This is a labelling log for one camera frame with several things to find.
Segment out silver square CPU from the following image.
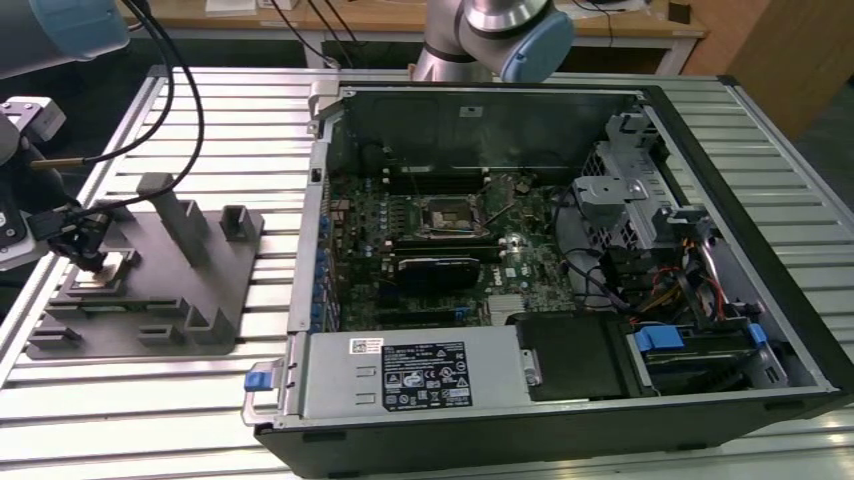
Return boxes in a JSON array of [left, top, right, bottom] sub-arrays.
[[72, 253, 128, 294]]

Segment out CPU socket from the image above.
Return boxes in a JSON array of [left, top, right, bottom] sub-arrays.
[[416, 193, 489, 237]]

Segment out grey plastic parts rack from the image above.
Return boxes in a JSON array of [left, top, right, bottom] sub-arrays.
[[24, 172, 266, 361]]

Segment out silver power supply unit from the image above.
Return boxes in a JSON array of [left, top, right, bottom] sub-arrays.
[[238, 327, 540, 424]]

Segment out wooden desk white legs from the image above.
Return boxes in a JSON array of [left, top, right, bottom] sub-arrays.
[[125, 0, 709, 76]]

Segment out short black expansion slot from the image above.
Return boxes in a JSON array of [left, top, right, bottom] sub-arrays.
[[376, 308, 456, 327]]

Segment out black graphics card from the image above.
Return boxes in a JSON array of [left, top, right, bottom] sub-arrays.
[[395, 254, 481, 293]]

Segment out RAM slot with black clips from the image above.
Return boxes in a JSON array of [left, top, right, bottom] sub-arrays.
[[385, 172, 492, 180], [385, 182, 492, 193]]

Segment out RAM slot with white clips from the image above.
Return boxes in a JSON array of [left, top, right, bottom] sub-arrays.
[[383, 176, 493, 185], [383, 166, 493, 175]]

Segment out long black expansion slot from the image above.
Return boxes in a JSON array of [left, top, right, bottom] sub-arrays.
[[393, 248, 505, 262], [392, 237, 503, 251]]

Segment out black rating label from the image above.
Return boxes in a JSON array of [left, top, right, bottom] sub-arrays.
[[377, 340, 469, 413]]

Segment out silver finned heat sink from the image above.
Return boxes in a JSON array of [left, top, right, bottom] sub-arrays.
[[487, 294, 529, 327]]

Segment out green motherboard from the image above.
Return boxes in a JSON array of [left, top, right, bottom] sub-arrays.
[[324, 169, 585, 332]]

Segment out black open PC case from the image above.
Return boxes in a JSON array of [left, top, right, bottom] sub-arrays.
[[252, 73, 854, 475]]

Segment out black plastic shroud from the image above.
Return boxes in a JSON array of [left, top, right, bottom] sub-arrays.
[[504, 312, 633, 402]]

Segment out perforated metal drive cage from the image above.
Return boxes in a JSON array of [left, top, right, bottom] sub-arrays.
[[579, 139, 676, 251]]

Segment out large blue disk carrier tab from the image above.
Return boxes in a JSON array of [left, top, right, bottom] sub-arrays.
[[632, 323, 687, 355]]

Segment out black hard disk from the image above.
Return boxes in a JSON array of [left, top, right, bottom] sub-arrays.
[[640, 335, 768, 395]]

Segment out wooden cabinet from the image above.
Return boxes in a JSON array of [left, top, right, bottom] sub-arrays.
[[684, 0, 854, 144]]

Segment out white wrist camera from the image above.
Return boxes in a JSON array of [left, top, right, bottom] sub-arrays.
[[0, 197, 36, 272]]

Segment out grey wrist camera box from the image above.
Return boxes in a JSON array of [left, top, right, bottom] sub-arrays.
[[0, 97, 68, 146]]

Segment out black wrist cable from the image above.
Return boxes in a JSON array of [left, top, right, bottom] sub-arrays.
[[98, 0, 205, 216]]

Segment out silver bracket with round hole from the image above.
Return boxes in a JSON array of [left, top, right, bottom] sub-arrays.
[[571, 174, 649, 219]]

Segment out yellow wire bundle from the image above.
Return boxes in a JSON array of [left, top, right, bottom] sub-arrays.
[[632, 277, 688, 315]]

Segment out red wire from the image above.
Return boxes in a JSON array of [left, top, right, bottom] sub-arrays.
[[704, 273, 729, 322]]

